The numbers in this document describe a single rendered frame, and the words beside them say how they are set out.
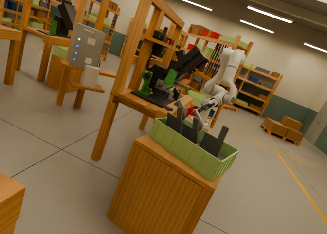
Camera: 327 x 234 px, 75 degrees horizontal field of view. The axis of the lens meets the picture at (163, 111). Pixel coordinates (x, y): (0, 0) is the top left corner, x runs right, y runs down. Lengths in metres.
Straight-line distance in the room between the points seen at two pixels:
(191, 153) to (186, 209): 0.40
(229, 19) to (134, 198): 10.84
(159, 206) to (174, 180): 0.25
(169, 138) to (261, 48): 10.55
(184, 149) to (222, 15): 10.67
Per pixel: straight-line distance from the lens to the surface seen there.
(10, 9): 9.92
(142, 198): 1.80
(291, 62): 12.23
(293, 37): 12.28
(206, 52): 5.96
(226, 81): 1.77
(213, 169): 1.53
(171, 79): 2.75
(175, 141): 1.62
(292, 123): 9.04
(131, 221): 1.96
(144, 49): 2.61
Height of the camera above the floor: 1.51
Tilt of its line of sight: 16 degrees down
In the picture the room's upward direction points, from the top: 22 degrees clockwise
